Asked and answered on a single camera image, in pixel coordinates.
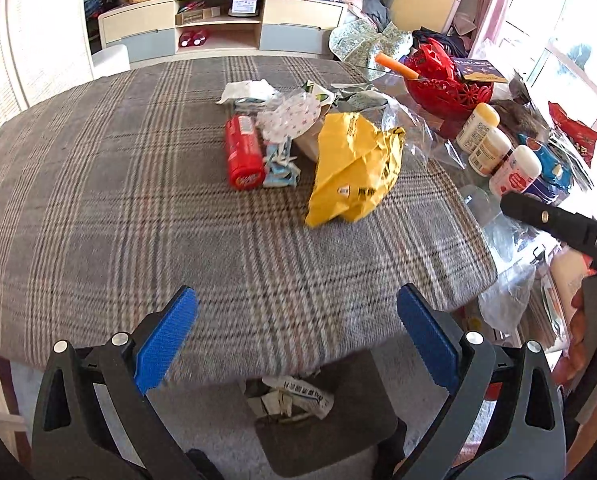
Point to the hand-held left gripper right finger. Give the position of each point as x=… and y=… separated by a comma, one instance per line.
x=428, y=340

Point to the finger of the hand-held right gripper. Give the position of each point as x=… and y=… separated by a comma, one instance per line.
x=543, y=216

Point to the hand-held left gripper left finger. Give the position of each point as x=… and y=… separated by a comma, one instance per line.
x=166, y=340

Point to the dark trash bin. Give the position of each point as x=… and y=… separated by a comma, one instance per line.
x=358, y=410

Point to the white printed wrapper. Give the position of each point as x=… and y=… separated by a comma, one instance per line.
x=303, y=394

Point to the yellow bag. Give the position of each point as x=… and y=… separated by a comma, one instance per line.
x=358, y=170

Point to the blue white wrapper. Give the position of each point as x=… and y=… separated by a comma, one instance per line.
x=276, y=151
x=281, y=175

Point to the red snack canister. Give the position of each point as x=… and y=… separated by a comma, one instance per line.
x=243, y=152

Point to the small white box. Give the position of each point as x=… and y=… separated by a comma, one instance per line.
x=306, y=146

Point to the white dotted wrapper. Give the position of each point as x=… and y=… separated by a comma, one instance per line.
x=288, y=117

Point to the green white wrapper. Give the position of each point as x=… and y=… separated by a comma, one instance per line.
x=318, y=94

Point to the white tissue pack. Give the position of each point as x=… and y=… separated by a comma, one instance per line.
x=248, y=90

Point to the person's right hand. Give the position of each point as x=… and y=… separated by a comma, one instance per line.
x=575, y=355

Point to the white bottle pink label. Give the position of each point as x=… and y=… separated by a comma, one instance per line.
x=515, y=172

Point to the blue wipes pack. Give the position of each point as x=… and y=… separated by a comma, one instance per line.
x=553, y=165

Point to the crumpled clear plastic bag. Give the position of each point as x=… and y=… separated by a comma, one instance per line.
x=508, y=290

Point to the white bottle yellow label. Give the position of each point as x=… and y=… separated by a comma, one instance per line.
x=488, y=152

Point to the red snack bag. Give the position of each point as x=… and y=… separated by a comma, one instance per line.
x=575, y=132

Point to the brown furry item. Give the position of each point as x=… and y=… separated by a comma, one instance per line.
x=523, y=119

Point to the yellow capped white bottle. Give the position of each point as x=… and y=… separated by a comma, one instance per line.
x=478, y=125

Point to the plaid grey blanket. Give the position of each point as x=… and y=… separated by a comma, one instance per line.
x=128, y=210

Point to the dark blue book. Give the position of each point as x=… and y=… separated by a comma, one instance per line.
x=478, y=69

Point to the red plastic basket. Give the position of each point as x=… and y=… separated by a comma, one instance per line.
x=443, y=87

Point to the window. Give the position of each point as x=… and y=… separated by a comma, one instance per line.
x=563, y=25

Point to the dark clothes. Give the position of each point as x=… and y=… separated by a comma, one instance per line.
x=441, y=40

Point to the floral cloth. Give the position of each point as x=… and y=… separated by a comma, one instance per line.
x=363, y=42

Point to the pile of clothes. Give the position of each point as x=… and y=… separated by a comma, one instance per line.
x=366, y=2

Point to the beige grey tv cabinet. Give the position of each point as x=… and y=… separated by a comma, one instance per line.
x=138, y=20

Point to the cardboard box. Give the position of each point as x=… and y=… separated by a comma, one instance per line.
x=198, y=15

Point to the small screen device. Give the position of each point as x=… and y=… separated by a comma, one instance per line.
x=243, y=7

